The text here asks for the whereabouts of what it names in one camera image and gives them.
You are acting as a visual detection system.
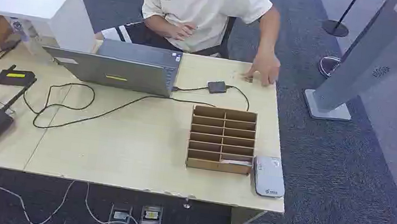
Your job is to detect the black curved hub cable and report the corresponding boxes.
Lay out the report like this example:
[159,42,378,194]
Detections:
[223,84,252,112]

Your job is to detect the clear plastic bottle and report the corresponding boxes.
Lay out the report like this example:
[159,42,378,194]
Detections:
[4,16,62,65]

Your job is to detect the person's hand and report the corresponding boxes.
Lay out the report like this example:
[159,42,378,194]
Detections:
[243,49,283,88]
[162,20,198,44]

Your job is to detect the grey laptop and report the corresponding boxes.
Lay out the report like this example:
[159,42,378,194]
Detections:
[38,31,184,100]

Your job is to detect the grey kiosk stand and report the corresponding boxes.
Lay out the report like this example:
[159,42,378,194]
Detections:
[301,0,397,130]

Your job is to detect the long black looped cable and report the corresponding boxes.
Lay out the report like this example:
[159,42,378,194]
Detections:
[19,77,218,150]

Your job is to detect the wooden card box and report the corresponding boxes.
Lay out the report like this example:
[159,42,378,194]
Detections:
[184,104,260,177]

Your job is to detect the short black hub cable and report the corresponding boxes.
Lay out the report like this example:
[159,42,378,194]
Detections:
[171,82,210,96]

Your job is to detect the person's left hand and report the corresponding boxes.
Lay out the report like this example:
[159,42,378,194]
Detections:
[243,49,283,88]

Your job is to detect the black adapter hub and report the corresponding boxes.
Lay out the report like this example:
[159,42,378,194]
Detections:
[206,79,229,96]

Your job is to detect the white socket cable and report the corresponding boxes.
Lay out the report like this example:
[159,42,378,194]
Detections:
[81,182,159,224]

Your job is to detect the black power brick yellow label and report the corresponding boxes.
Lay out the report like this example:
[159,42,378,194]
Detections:
[0,66,38,90]

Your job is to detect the grey card reader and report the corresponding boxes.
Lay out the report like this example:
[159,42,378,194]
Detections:
[249,154,290,200]

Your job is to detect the person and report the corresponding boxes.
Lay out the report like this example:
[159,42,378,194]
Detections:
[91,0,289,88]

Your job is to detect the pale card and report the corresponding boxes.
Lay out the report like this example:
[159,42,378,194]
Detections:
[220,158,253,168]

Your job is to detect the pale desk leg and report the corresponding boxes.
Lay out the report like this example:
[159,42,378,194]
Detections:
[229,206,267,224]

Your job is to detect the person's right hand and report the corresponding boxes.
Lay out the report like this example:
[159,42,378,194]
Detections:
[162,20,198,44]

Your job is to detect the black stanchion with round base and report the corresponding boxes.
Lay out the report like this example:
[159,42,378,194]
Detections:
[320,0,360,40]

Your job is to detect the white floor cable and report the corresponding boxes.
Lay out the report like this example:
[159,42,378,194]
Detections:
[0,171,77,224]

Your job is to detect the silver floor socket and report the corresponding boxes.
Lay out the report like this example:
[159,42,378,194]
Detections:
[140,204,164,224]

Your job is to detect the silver rimmed round base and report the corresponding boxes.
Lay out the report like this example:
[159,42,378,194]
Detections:
[316,54,342,80]

